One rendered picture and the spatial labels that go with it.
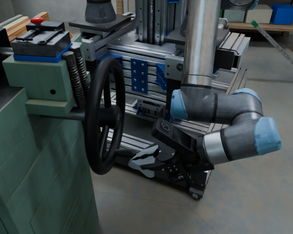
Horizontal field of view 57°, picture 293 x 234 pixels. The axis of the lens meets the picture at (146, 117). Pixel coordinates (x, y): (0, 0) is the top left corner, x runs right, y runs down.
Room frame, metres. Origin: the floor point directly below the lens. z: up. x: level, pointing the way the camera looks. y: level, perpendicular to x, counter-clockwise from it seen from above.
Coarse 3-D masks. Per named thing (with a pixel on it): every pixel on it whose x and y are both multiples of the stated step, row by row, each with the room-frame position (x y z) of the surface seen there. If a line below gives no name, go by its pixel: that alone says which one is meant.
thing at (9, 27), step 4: (24, 16) 0.93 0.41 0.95; (16, 20) 0.88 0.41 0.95; (20, 20) 0.88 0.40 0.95; (24, 20) 0.90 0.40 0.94; (8, 24) 0.84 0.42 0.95; (12, 24) 0.84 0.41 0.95; (16, 24) 0.85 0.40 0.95; (20, 24) 0.87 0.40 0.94; (8, 28) 0.81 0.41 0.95; (12, 28) 0.82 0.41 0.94
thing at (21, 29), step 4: (44, 12) 1.02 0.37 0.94; (36, 16) 0.96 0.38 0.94; (40, 16) 0.97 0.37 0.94; (44, 16) 0.99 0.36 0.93; (48, 16) 1.02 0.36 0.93; (28, 20) 0.91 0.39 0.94; (44, 20) 0.98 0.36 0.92; (48, 20) 1.01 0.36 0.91; (24, 24) 0.87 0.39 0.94; (16, 28) 0.83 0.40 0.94; (20, 28) 0.83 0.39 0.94; (24, 28) 0.85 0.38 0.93; (8, 32) 0.79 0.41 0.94; (12, 32) 0.79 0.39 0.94; (16, 32) 0.81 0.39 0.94; (20, 32) 0.83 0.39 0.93; (24, 32) 0.85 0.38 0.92; (8, 36) 0.77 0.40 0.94
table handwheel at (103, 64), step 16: (112, 64) 0.57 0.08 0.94; (96, 80) 0.49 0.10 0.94; (96, 96) 0.46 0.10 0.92; (80, 112) 0.55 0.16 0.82; (96, 112) 0.44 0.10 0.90; (112, 112) 0.53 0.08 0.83; (96, 128) 0.43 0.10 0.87; (112, 128) 0.53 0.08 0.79; (96, 144) 0.42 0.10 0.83; (112, 144) 0.58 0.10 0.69; (96, 160) 0.41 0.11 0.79; (112, 160) 0.51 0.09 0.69
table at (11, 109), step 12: (0, 84) 0.55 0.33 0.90; (0, 96) 0.50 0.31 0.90; (12, 96) 0.50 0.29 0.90; (24, 96) 0.52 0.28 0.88; (72, 96) 0.55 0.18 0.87; (0, 108) 0.45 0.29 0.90; (12, 108) 0.47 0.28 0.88; (24, 108) 0.51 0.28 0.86; (36, 108) 0.51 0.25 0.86; (48, 108) 0.51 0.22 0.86; (60, 108) 0.50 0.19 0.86; (0, 120) 0.43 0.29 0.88; (12, 120) 0.46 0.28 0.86; (0, 132) 0.42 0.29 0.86
